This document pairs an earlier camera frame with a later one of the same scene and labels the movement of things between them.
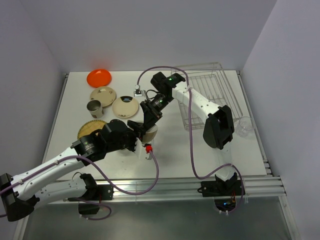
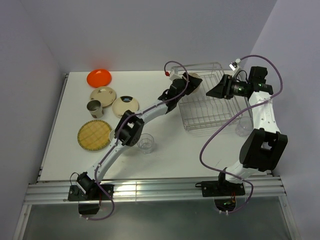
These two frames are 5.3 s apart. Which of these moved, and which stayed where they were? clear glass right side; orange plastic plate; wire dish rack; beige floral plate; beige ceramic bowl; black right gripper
Moved: black right gripper; beige ceramic bowl
Stayed: clear glass right side; orange plastic plate; beige floral plate; wire dish rack
